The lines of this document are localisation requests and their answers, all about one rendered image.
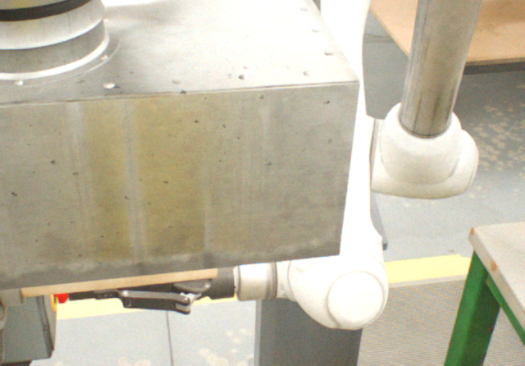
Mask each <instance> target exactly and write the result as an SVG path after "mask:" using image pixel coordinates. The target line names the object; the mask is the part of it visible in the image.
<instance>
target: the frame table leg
mask: <svg viewBox="0 0 525 366"><path fill-rule="evenodd" d="M485 275H486V268H485V266H484V265H483V263H482V261H481V260H480V259H479V257H478V254H477V252H476V251H475V249H474V250H473V253H472V257H471V260H470V264H469V267H468V274H467V276H466V280H465V283H464V288H463V294H462V297H461V300H460V304H459V307H458V310H457V313H456V317H455V321H454V327H453V330H452V334H451V338H450V343H449V347H448V351H447V355H446V358H445V360H444V363H443V366H483V364H484V361H485V358H486V353H487V350H488V347H489V344H490V341H491V337H492V333H493V332H494V330H495V325H496V322H497V318H498V315H499V312H500V305H499V303H498V301H497V299H496V298H495V296H494V295H493V293H492V291H490V289H489V286H488V285H487V284H486V283H485V282H484V278H485Z"/></svg>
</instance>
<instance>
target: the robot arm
mask: <svg viewBox="0 0 525 366"><path fill-rule="evenodd" d="M371 1H372V0H321V16H322V18H323V19H324V21H325V22H326V24H327V26H328V27H329V29H330V31H331V33H332V35H333V36H334V38H335V39H336V40H337V42H338V44H339V45H340V48H341V49H342V51H343V53H344V54H345V56H346V57H347V59H348V61H349V62H350V64H351V66H352V67H353V69H354V70H355V72H356V74H357V76H358V78H359V80H360V89H359V97H358V111H357V117H356V126H355V132H354V146H353V154H352V161H351V168H350V175H349V183H348V189H347V197H346V204H345V218H344V225H343V232H342V241H341V247H340V256H332V257H324V258H308V259H299V260H290V261H282V262H273V263H257V264H248V265H240V267H236V268H234V269H233V270H231V271H230V272H221V273H218V274H217V277H211V278H203V279H194V280H186V281H170V283H162V284H153V285H146V286H129V287H121V288H112V289H105V290H95V291H80V292H72V293H68V294H69V299H70V301H73V300H87V299H95V300H104V299H111V298H118V299H120V300H121V303H122V306H123V308H125V309H153V310H171V311H176V312H179V313H181V314H184V315H189V314H191V306H192V305H193V303H194V302H195V301H198V300H201V299H203V298H207V296H209V299H210V300H224V299H231V298H234V294H235V293H236V295H237V299H238V301H241V302H243V301H251V300H265V299H267V300H270V299H271V298H286V299H289V300H291V301H294V302H298V303H299V305H300V307H301V308H302V309H303V310H304V311H305V313H306V314H308V315H309V316H310V317H312V318H313V319H315V320H316V321H317V322H319V323H320V324H323V325H325V326H328V327H333V329H336V327H338V328H339V329H347V330H358V329H359V328H361V327H365V326H367V325H369V324H371V323H372V322H374V321H375V320H376V319H377V318H378V317H379V315H380V314H381V313H382V311H383V309H384V308H385V306H386V301H387V296H388V281H387V276H386V267H385V264H384V258H383V249H382V236H381V235H380V234H378V233H377V231H376V230H375V229H374V227H373V225H372V221H371V217H370V191H375V192H379V193H378V194H387V195H391V196H397V197H403V198H411V199H446V198H449V197H453V196H457V195H459V194H461V193H463V192H464V191H465V190H466V189H467V188H469V187H470V186H471V185H472V184H473V181H474V178H475V175H476V172H477V164H478V150H477V146H476V144H475V141H474V140H473V138H472V137H471V136H469V135H468V133H467V132H466V131H464V130H461V126H460V123H459V120H458V118H457V116H456V115H455V114H453V113H452V111H453V107H454V105H455V101H456V98H457V94H458V91H459V85H460V81H461V78H462V74H463V69H464V65H465V62H466V57H467V55H468V49H469V47H470V44H471V41H473V39H472V38H473V35H474V31H475V27H476V24H477V18H478V15H479V11H480V8H481V4H482V0H418V9H417V14H416V20H415V25H414V29H413V39H412V43H411V49H410V54H409V58H408V64H407V69H406V73H405V79H404V87H403V93H402V99H401V103H398V104H397V106H395V107H394V108H392V109H391V110H390V111H389V113H388V115H387V117H386V119H385V120H384V121H383V119H374V118H372V117H370V116H369V115H367V114H366V103H365V92H363V68H362V42H363V29H364V25H366V20H367V17H368V10H369V7H370V4H371ZM374 121H375V124H374ZM373 127H374V129H373ZM372 133H373V136H372ZM371 146H372V147H371ZM370 152H371V155H370ZM369 158H370V161H369ZM170 285H171V288H170Z"/></svg>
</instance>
